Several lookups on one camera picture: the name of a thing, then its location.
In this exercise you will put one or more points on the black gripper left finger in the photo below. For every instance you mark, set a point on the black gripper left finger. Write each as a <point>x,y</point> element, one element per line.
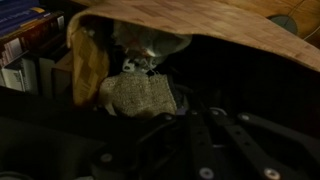
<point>135,150</point>

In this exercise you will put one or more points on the woven bamboo basket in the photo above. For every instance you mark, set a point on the woven bamboo basket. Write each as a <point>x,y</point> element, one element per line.
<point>184,17</point>

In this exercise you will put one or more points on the grey cloth in basket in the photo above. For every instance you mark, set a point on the grey cloth in basket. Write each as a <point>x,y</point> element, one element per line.
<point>147,47</point>

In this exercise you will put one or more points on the beige knitted sock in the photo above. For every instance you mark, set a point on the beige knitted sock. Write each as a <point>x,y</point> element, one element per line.
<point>137,95</point>

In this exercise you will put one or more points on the upper shelf dark books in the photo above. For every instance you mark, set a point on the upper shelf dark books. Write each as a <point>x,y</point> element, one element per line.
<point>32,41</point>

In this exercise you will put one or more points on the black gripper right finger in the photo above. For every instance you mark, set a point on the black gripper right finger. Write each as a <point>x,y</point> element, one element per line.
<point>248,147</point>

